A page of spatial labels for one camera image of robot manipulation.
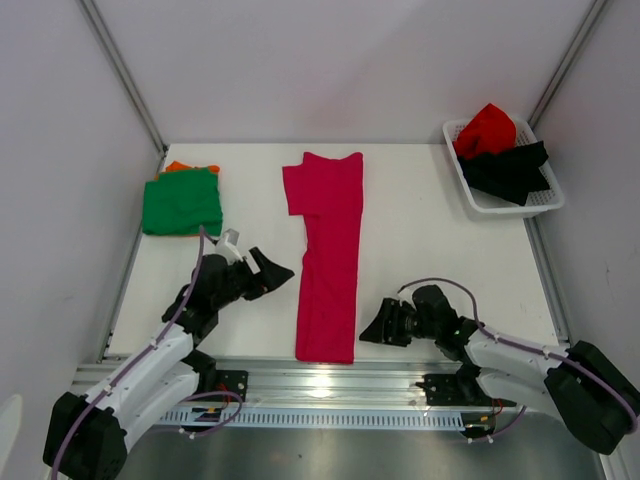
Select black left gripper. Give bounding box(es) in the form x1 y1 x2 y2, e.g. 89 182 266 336
212 247 293 310

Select pink t shirt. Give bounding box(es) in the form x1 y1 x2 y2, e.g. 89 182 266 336
282 152 364 364

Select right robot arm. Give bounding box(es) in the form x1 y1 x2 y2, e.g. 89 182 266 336
359 278 639 455

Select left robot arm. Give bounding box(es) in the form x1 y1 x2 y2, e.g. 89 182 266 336
43 245 294 479

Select green folded t shirt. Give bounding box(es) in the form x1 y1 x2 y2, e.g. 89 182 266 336
142 169 224 236

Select orange folded t shirt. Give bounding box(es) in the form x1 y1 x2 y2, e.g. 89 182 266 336
154 161 220 181

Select white plastic basket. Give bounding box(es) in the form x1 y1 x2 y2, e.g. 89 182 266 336
442 117 565 220

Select black t shirt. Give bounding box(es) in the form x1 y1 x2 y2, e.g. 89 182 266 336
457 141 550 206

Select red t shirt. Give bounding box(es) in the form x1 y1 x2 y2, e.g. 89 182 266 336
453 103 517 159

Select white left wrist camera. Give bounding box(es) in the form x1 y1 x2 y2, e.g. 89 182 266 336
214 229 243 265

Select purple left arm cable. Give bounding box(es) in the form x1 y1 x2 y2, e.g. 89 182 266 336
49 224 245 480

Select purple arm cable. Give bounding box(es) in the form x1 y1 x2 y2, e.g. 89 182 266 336
49 224 245 480
397 277 640 444

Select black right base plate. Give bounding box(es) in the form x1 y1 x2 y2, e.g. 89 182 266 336
414 373 516 407

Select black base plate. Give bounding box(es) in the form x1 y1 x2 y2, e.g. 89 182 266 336
213 370 249 400
414 373 516 407

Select aluminium front rail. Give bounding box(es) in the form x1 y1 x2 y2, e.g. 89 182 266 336
69 360 460 413

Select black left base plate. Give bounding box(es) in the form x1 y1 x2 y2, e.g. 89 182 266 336
213 370 249 400

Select white slotted cable duct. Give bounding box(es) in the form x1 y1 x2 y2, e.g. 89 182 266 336
157 406 465 432

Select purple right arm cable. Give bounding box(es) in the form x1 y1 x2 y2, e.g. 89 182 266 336
397 277 640 444

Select left aluminium corner post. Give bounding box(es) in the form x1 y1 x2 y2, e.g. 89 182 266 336
76 0 168 155

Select aluminium corner post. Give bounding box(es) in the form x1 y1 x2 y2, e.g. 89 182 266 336
76 0 168 155
528 0 613 129

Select right aluminium corner post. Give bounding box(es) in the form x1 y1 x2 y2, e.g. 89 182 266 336
528 0 613 129

